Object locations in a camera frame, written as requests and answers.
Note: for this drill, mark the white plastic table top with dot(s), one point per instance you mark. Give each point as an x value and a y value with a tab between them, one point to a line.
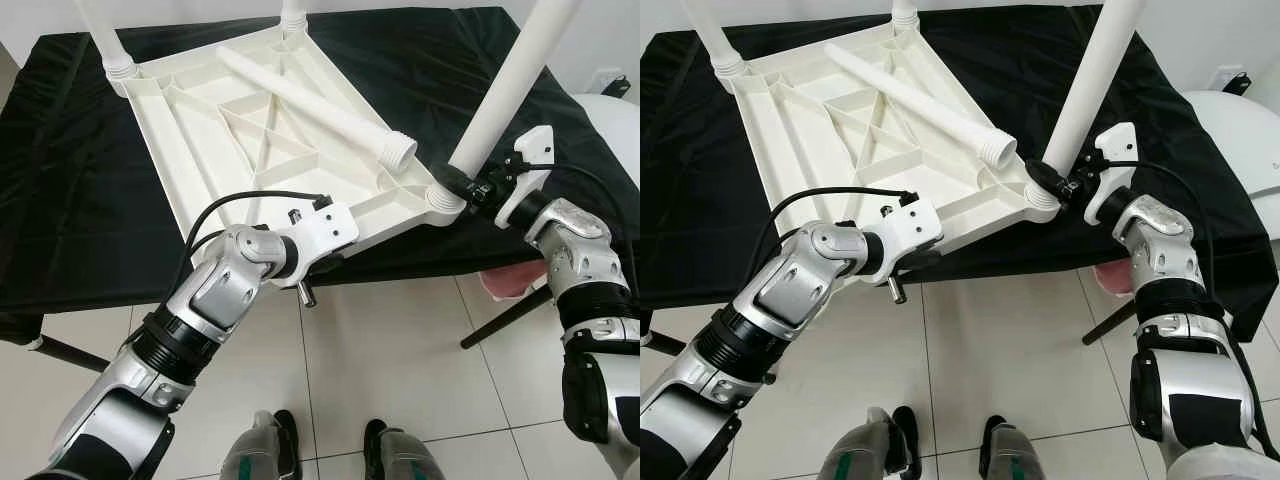
200	150
800	150

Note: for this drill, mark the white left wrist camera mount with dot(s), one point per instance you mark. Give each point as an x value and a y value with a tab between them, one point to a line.
912	225
325	228

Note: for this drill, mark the black tablecloth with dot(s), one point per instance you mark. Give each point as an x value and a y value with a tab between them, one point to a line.
60	180
690	180

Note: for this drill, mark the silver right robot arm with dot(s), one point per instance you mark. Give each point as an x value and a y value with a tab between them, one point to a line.
1160	245
580	250

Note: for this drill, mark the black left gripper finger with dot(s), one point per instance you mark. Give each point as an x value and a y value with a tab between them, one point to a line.
922	260
330	262

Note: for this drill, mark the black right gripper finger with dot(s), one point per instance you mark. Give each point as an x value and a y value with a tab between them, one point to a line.
1044	180
452	183

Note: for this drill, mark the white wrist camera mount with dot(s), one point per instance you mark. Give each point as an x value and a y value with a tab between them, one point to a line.
912	225
1115	148
530	150
325	228

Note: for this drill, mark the grey robot right leg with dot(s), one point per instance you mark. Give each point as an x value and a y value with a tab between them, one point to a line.
405	458
1015	455

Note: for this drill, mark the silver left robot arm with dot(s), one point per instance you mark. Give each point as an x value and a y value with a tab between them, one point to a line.
800	285
215	290

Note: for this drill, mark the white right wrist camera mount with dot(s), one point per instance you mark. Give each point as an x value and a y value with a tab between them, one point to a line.
530	150
1115	148

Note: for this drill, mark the white round appliance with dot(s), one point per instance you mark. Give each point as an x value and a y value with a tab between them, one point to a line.
1240	150
615	125

